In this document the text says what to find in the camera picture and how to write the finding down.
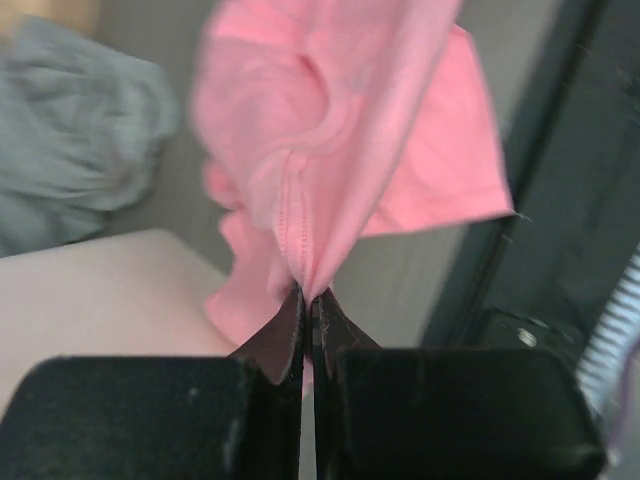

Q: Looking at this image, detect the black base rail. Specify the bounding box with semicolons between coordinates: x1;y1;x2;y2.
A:
422;1;639;365

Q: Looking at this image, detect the grey adidas shirt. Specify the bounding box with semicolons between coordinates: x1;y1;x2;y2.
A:
1;16;179;256

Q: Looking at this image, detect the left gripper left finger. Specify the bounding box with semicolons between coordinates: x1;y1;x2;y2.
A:
1;290;305;479

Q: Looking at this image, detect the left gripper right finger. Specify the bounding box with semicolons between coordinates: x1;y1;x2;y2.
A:
310;292;607;479

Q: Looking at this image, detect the white foam box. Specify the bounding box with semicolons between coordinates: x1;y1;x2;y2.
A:
1;230;235;404

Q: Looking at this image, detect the pink t shirt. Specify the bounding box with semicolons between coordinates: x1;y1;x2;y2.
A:
192;1;513;346

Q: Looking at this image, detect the white slotted cable duct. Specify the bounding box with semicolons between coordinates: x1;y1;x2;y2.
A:
574;244;640;416

